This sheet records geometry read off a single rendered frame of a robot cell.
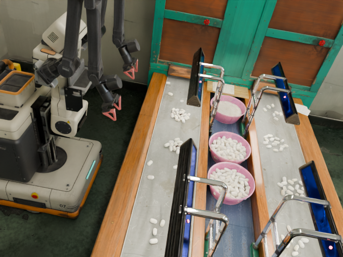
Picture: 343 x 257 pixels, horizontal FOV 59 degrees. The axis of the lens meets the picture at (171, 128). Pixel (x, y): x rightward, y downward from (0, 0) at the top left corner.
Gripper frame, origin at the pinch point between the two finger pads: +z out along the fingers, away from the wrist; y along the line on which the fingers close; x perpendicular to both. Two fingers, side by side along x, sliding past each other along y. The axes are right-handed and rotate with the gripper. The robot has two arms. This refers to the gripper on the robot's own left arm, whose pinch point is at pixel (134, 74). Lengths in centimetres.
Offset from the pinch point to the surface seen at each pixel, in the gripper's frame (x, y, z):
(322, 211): -88, -91, 34
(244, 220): -54, -71, 63
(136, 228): -9, -92, 33
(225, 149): -47, -26, 53
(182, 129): -21.5, -14.4, 39.7
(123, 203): -2, -81, 27
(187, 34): -31, 50, 2
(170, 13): -24, 49, -17
